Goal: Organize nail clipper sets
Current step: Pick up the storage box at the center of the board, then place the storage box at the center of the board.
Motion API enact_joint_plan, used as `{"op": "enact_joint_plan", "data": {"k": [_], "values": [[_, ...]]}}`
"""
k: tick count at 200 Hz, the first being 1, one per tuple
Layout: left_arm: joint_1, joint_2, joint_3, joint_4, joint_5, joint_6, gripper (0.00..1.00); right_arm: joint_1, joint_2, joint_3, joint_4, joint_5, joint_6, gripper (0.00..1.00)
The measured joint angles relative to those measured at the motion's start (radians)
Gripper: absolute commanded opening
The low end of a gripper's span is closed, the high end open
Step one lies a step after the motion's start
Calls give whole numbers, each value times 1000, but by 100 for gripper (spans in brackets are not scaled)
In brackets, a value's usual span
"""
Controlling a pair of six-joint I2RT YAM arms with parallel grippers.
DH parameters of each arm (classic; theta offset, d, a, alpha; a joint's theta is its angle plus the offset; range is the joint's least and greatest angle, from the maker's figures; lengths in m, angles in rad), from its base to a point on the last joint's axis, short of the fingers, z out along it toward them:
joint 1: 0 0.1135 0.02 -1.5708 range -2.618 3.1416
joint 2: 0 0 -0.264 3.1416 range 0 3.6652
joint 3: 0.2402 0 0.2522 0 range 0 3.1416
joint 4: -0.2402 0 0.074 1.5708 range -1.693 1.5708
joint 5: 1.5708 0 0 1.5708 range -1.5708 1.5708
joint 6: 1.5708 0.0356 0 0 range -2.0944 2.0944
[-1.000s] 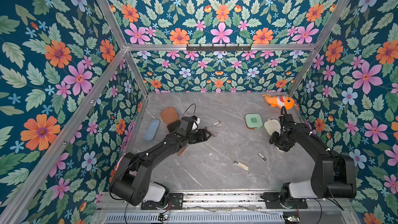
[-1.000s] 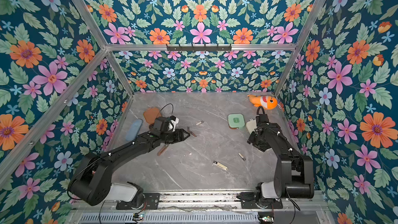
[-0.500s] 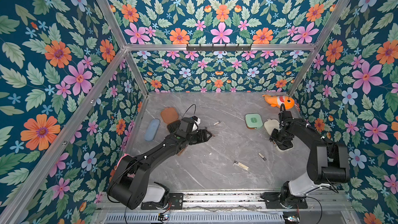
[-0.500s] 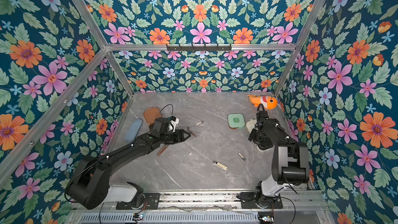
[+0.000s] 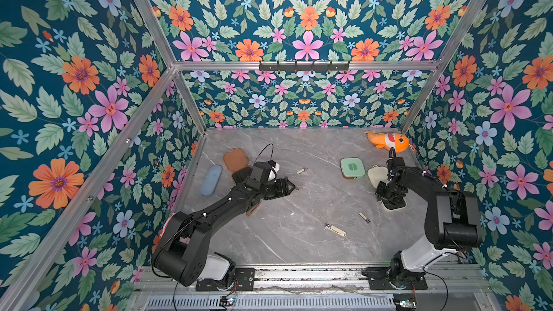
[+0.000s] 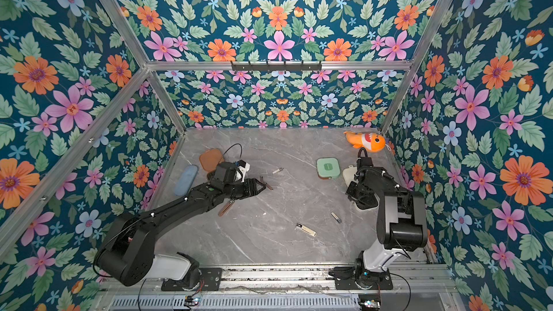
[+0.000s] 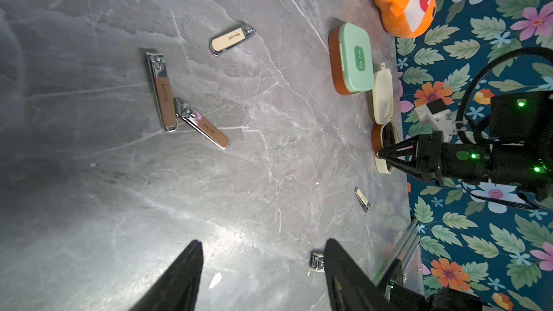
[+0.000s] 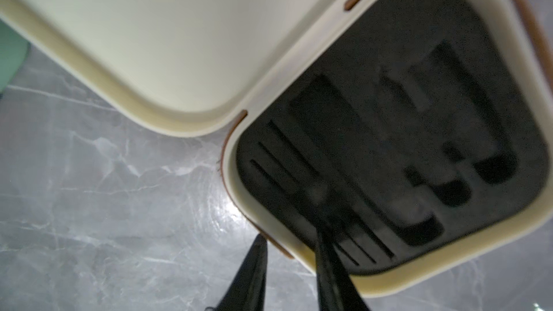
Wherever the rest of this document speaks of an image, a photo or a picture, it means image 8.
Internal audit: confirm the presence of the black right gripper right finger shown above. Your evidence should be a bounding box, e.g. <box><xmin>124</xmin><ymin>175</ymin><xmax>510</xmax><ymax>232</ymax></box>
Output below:
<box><xmin>315</xmin><ymin>230</ymin><xmax>370</xmax><ymax>311</ymax></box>

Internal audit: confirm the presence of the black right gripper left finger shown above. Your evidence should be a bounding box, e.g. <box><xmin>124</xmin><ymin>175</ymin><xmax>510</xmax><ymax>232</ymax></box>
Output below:
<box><xmin>207</xmin><ymin>234</ymin><xmax>268</xmax><ymax>311</ymax></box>

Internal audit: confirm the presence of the cream nail clipper case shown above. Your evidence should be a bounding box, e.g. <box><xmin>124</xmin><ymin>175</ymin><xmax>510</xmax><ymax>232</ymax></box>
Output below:
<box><xmin>1</xmin><ymin>0</ymin><xmax>552</xmax><ymax>297</ymax></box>

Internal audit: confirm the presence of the green nail clipper case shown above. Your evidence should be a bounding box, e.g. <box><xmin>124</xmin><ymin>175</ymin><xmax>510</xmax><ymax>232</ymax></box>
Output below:
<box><xmin>0</xmin><ymin>21</ymin><xmax>30</xmax><ymax>94</ymax></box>

